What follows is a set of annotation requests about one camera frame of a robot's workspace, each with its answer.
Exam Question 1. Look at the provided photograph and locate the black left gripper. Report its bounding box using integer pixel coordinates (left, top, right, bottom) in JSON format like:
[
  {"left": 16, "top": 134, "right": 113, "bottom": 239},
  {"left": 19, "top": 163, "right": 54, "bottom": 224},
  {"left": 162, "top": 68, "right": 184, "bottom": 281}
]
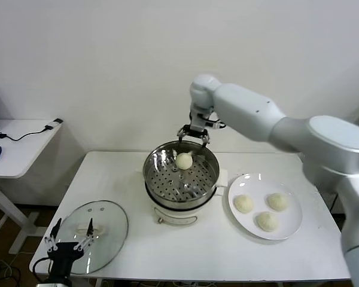
[{"left": 44, "top": 218, "right": 95, "bottom": 279}]

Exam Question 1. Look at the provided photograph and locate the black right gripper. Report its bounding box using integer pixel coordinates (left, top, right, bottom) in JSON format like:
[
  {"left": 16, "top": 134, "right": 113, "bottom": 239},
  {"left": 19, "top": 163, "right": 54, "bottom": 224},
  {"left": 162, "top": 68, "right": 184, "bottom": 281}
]
[{"left": 177, "top": 124, "right": 211, "bottom": 157}]

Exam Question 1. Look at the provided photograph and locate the white steamed baozi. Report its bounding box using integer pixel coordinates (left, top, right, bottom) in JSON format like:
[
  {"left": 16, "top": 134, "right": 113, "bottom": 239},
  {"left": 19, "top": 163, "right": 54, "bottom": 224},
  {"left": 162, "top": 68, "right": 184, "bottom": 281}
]
[
  {"left": 233, "top": 194, "right": 255, "bottom": 215},
  {"left": 254, "top": 211, "right": 279, "bottom": 233},
  {"left": 175, "top": 152, "right": 194, "bottom": 172},
  {"left": 267, "top": 192, "right": 289, "bottom": 213}
]

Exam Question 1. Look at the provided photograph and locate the round glass lid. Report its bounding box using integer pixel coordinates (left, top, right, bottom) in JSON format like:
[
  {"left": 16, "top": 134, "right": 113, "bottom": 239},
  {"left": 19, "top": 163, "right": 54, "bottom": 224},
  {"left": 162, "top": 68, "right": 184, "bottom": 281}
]
[{"left": 52, "top": 200, "right": 130, "bottom": 275}]

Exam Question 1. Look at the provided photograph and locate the stainless steel steamer basket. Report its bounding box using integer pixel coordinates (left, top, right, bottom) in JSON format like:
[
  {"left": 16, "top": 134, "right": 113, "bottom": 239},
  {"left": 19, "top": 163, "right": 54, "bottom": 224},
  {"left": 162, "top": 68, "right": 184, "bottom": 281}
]
[{"left": 134, "top": 140, "right": 229, "bottom": 210}]

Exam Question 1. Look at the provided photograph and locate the white electric cooker base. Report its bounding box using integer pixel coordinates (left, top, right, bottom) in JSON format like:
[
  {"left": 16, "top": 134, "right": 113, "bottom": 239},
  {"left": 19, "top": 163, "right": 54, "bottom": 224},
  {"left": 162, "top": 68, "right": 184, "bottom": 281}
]
[{"left": 144, "top": 179, "right": 224, "bottom": 227}]

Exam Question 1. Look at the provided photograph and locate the white side table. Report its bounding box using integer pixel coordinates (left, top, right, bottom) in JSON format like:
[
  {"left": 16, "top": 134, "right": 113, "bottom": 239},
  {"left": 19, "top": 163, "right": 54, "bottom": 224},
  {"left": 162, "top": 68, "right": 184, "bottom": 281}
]
[{"left": 0, "top": 119, "right": 64, "bottom": 255}]

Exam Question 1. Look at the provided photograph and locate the white round plate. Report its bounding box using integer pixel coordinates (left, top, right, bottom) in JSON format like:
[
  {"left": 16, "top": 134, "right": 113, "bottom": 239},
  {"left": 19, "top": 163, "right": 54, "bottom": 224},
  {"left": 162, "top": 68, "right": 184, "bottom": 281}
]
[{"left": 227, "top": 172, "right": 304, "bottom": 241}]

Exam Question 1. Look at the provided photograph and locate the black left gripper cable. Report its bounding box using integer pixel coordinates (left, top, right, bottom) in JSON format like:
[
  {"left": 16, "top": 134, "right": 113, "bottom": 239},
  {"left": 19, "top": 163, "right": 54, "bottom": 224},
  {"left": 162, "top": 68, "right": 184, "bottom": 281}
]
[{"left": 32, "top": 257, "right": 53, "bottom": 287}]

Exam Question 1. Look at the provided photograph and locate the black cable on side table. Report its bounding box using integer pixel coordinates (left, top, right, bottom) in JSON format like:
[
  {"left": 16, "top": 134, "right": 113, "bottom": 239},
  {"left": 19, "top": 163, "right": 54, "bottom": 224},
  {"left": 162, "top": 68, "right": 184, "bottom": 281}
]
[{"left": 0, "top": 125, "right": 53, "bottom": 142}]

